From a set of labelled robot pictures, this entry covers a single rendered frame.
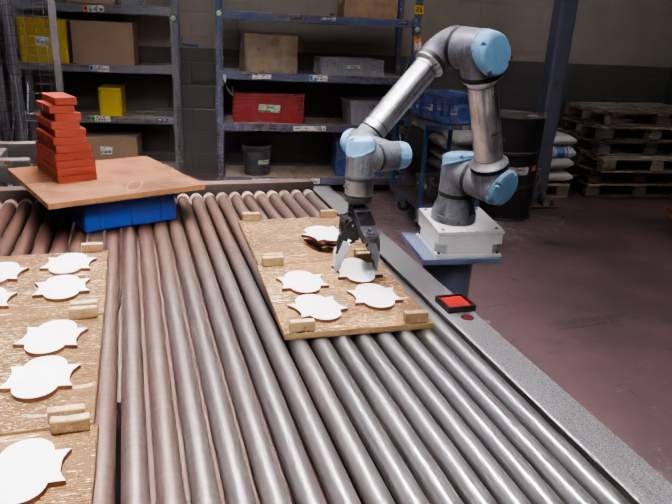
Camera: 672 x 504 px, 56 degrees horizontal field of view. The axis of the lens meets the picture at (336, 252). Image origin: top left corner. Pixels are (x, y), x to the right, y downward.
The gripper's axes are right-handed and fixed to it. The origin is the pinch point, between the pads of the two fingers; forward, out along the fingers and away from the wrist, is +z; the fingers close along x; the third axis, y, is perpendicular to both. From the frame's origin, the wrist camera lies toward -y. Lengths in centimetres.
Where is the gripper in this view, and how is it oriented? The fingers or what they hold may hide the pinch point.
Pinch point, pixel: (356, 269)
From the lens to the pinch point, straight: 169.8
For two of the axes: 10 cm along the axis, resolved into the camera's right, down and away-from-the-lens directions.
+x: -9.7, 0.5, -2.6
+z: -0.4, 9.4, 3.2
